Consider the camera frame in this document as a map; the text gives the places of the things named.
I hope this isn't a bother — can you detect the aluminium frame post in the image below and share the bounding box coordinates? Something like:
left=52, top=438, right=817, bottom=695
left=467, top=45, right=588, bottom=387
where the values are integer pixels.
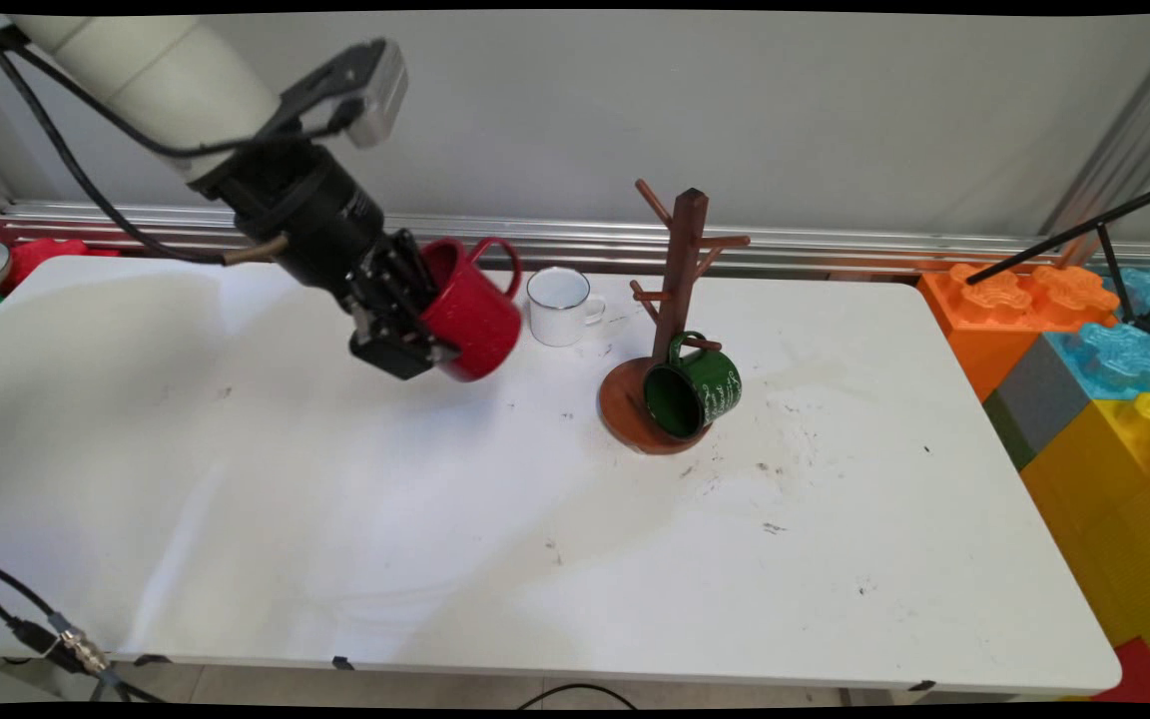
left=1039, top=20, right=1150, bottom=241

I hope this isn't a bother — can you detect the yellow giant building block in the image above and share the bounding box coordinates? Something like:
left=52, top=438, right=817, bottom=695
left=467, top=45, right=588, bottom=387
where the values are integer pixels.
left=1019, top=391, right=1150, bottom=700

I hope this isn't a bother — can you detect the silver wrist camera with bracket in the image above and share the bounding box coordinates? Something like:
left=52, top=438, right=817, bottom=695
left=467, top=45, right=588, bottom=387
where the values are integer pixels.
left=256, top=38, right=409, bottom=151

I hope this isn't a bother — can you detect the red enamel mug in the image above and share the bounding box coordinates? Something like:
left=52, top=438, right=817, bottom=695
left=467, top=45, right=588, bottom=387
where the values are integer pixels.
left=418, top=237, right=524, bottom=383

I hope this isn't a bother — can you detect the red giant building block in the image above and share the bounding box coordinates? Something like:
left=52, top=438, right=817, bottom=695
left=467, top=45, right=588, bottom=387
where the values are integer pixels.
left=1094, top=637, right=1150, bottom=705

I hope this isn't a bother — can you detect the dark green giant building block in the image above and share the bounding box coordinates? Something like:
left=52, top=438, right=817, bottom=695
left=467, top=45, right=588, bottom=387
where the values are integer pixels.
left=982, top=394, right=1035, bottom=470

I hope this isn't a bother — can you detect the green enamel mug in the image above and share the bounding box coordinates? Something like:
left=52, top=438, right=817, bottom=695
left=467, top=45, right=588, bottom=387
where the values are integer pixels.
left=643, top=331, right=743, bottom=441

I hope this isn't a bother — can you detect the brown wooden mug tree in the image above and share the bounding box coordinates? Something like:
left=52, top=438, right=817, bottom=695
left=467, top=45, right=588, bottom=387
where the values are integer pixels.
left=599, top=180, right=752, bottom=456

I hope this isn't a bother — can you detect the grey giant building block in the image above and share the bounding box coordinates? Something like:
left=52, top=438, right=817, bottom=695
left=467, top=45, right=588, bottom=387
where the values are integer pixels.
left=994, top=335, right=1100, bottom=455

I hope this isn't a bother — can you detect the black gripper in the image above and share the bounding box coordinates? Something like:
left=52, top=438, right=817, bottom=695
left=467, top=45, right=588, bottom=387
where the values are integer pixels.
left=194, top=138, right=460, bottom=382

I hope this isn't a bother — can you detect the aluminium frame rail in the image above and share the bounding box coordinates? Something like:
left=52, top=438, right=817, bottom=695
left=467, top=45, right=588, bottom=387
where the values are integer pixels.
left=0, top=200, right=1150, bottom=276

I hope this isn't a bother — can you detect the black cable with metal connector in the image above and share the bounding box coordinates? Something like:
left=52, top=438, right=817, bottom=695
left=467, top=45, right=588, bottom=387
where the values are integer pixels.
left=0, top=551, right=167, bottom=703

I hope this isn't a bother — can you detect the light blue giant building block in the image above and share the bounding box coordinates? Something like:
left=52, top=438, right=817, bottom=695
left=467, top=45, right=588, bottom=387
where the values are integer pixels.
left=1042, top=320, right=1150, bottom=402
left=1102, top=268, right=1150, bottom=336

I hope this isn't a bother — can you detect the orange giant building block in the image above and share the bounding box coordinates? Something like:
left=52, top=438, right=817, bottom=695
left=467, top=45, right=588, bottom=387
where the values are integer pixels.
left=917, top=263, right=1120, bottom=402

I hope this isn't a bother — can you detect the black camera cable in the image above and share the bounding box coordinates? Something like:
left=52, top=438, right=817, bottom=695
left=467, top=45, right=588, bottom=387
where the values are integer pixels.
left=0, top=22, right=361, bottom=161

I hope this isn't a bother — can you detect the black tripod stand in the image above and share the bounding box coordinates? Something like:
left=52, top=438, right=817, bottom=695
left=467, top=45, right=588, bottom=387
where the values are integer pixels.
left=964, top=177, right=1150, bottom=341

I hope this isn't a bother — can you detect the white enamel mug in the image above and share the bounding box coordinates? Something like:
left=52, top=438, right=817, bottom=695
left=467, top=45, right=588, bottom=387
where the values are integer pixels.
left=526, top=267, right=607, bottom=349

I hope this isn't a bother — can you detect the black floor cable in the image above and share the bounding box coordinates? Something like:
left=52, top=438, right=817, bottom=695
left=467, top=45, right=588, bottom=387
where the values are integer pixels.
left=515, top=683, right=641, bottom=710

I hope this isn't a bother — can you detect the red plastic object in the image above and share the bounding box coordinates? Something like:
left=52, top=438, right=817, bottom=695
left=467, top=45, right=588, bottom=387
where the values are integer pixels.
left=1, top=238, right=122, bottom=293

